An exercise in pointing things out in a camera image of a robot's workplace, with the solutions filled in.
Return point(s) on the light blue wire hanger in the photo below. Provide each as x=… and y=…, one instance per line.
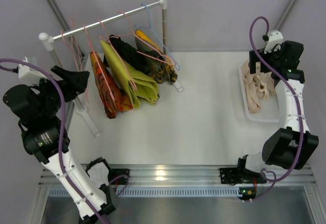
x=158, y=38

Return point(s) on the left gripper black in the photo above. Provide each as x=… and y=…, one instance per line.
x=61, y=84

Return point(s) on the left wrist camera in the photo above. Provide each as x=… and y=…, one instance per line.
x=28, y=74

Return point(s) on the left rear frame post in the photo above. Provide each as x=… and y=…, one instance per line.
x=58, y=14

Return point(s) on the orange camouflage trousers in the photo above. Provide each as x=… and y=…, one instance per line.
x=122, y=101

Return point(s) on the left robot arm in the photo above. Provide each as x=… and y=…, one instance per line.
x=41, y=112

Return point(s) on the beige trousers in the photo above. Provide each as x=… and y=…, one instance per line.
x=258, y=87

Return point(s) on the yellow camouflage trousers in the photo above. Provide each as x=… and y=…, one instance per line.
x=156, y=65

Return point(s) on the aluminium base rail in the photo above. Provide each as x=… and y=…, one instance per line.
x=184, y=181

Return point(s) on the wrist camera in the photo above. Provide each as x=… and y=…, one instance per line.
x=274, y=40
x=28, y=74

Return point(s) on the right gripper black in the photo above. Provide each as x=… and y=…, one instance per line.
x=261, y=61

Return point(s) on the pink hanger of beige trousers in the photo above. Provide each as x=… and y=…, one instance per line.
x=76, y=52

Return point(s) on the white plastic mesh basket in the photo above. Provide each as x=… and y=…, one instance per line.
x=269, y=112

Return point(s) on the pink hanger of orange trousers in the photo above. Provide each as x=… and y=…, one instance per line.
x=99, y=65

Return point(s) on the black trousers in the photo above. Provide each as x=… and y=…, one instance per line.
x=130, y=55

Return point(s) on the aluminium corner frame post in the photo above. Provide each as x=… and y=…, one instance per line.
x=285, y=14

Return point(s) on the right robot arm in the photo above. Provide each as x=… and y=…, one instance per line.
x=292, y=144

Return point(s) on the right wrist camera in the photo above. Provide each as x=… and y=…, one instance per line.
x=274, y=40

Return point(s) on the lime green trousers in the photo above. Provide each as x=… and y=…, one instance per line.
x=147, y=88

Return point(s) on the white metal clothes rack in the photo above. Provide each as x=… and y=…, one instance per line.
x=48, y=42

